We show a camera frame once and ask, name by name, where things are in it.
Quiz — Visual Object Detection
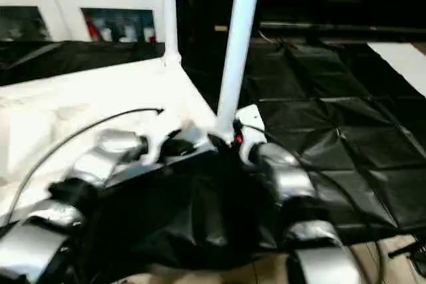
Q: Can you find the white plastic table leg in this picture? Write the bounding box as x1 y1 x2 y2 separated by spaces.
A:
160 0 183 66
215 0 264 142

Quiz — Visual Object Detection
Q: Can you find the white plastic table top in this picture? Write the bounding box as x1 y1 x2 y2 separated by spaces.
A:
0 55 221 222

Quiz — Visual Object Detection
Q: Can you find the black plastic mat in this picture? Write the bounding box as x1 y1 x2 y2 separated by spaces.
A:
0 36 426 271

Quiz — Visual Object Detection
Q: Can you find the red white bottle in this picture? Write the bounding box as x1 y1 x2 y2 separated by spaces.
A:
85 15 101 42

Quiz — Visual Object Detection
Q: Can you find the white flat board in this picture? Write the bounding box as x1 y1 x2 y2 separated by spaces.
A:
367 41 426 96

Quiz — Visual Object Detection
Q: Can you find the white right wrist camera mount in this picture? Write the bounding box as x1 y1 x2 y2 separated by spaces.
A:
234 103 268 166

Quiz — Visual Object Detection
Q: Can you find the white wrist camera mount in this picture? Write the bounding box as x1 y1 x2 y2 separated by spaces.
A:
234 103 268 166
142 123 188 166

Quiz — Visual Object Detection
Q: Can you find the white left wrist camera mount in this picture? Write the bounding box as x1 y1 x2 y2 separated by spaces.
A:
142 123 188 166

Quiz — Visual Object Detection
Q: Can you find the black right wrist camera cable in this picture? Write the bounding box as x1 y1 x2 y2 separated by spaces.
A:
262 126 384 279

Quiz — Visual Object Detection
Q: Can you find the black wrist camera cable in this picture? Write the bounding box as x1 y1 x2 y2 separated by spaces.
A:
262 126 384 279
9 106 166 212

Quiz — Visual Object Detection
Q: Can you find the black left wrist camera cable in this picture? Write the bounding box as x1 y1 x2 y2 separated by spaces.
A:
9 106 166 212

